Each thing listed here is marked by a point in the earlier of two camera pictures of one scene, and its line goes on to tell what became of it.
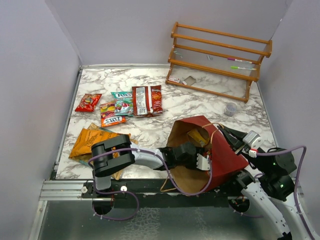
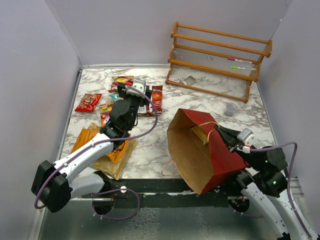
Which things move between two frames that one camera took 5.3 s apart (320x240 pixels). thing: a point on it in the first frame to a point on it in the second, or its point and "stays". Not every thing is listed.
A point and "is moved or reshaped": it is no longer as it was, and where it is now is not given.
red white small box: x=173 y=78 stays
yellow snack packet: x=195 y=136 to x=200 y=134
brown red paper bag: x=226 y=160 is moved or reshaped
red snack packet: x=88 y=102 stays
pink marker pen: x=239 y=60 stays
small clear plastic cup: x=230 y=109 stays
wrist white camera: x=202 y=163 to x=138 y=84
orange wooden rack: x=216 y=63 stays
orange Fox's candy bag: x=107 y=114 stays
